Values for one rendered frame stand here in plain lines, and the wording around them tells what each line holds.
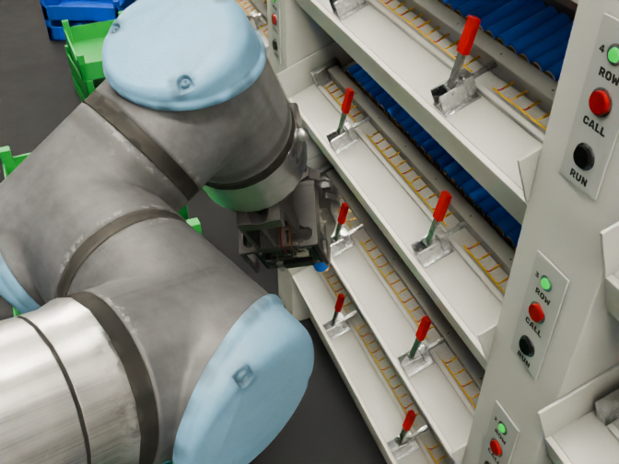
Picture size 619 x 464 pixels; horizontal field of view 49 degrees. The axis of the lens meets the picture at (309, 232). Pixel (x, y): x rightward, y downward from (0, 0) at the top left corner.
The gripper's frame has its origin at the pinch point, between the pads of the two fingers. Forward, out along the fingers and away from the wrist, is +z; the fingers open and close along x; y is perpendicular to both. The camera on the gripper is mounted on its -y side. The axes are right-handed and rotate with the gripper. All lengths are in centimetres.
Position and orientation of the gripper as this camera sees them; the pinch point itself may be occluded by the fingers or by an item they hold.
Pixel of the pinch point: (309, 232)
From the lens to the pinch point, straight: 73.5
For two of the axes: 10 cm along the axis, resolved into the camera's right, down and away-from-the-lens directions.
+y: 0.5, 9.2, -3.9
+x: 9.7, -1.3, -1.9
